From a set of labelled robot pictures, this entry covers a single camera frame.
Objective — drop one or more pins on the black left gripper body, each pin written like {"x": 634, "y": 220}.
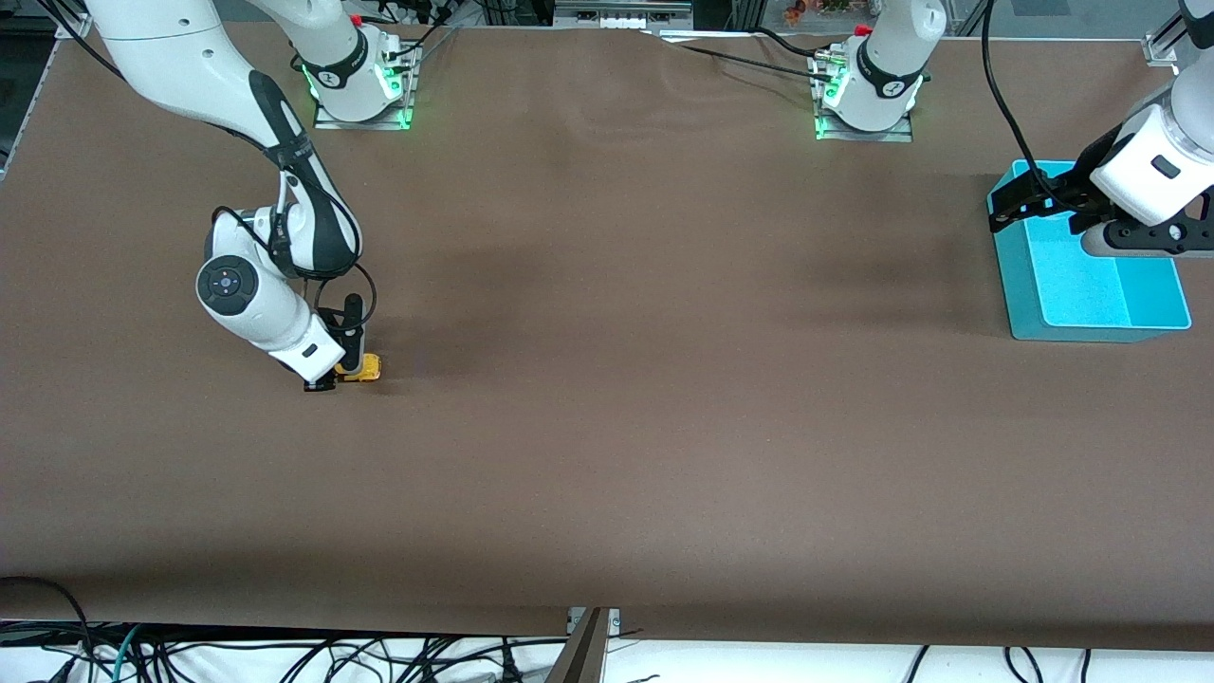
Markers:
{"x": 1091, "y": 167}

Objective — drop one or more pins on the yellow toy beetle car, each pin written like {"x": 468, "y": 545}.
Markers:
{"x": 370, "y": 368}

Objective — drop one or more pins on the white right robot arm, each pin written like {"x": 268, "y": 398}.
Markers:
{"x": 171, "y": 47}

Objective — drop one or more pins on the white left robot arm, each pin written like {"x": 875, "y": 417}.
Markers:
{"x": 1157, "y": 161}

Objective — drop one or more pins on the teal plastic storage bin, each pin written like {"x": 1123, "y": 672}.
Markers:
{"x": 1091, "y": 294}

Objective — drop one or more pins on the brown table cover sheet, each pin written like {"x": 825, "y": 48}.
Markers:
{"x": 607, "y": 427}

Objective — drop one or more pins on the dark wedge-shaped table support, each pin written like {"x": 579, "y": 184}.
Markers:
{"x": 580, "y": 664}

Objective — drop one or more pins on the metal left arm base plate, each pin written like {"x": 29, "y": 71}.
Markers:
{"x": 868, "y": 137}

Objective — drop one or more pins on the aluminium corner bracket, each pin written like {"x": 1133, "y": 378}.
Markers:
{"x": 1159, "y": 49}

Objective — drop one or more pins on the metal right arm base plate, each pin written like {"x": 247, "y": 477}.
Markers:
{"x": 365, "y": 124}

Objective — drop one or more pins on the small metal edge bracket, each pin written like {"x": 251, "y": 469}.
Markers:
{"x": 615, "y": 621}

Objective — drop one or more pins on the aluminium side frame rail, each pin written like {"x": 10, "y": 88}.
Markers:
{"x": 68, "y": 27}

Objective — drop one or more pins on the aluminium frame with white strip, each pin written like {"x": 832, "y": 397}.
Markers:
{"x": 626, "y": 8}

